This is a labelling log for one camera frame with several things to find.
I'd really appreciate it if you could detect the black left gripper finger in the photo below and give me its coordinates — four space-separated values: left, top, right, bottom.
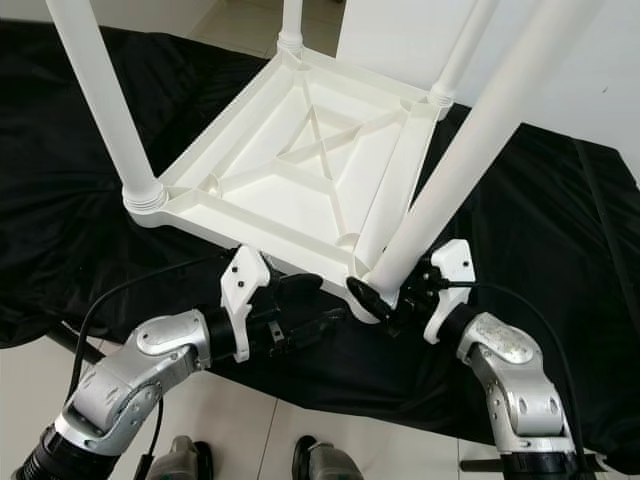
275 273 326 299
280 308 346 344

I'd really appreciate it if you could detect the grey right robot foot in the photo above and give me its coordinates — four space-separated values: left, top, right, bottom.
292 437 366 480

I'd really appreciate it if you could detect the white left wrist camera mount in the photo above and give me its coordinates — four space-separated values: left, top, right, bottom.
220 245 273 363

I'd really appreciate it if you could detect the black table cloth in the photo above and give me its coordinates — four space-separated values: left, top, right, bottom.
0 15 640 476

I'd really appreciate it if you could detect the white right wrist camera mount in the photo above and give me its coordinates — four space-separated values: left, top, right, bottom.
423 238 476 346

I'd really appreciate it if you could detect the grey robot foot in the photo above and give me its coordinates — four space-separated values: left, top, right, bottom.
140 435 216 480
292 437 366 480

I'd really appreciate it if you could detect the grey left robot foot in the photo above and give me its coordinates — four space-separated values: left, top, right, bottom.
140 435 216 480

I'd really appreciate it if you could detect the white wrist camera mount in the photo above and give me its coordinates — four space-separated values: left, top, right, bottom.
423 238 476 346
220 245 273 363

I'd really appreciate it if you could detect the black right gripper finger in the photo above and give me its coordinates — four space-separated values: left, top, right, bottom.
346 277 401 321

